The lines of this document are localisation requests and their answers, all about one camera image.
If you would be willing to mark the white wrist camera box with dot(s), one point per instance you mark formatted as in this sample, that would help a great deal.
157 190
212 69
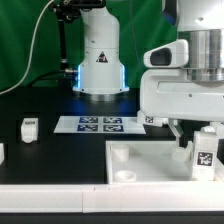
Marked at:
171 55

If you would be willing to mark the white square table top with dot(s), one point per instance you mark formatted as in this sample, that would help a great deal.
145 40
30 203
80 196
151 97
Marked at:
141 162

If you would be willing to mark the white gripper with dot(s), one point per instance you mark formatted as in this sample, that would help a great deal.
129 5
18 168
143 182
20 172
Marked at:
168 93

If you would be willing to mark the white L-shaped obstacle fence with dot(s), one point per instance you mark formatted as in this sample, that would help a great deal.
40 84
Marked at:
140 197

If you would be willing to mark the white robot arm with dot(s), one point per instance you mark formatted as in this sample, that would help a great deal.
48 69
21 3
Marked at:
199 22

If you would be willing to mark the white part at left edge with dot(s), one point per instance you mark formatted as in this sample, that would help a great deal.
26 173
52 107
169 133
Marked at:
2 157

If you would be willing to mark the white sheet with blue tags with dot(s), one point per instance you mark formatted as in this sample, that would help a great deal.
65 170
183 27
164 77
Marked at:
99 124

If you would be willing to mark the black camera stand pole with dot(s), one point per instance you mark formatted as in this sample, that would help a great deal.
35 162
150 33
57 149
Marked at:
64 14

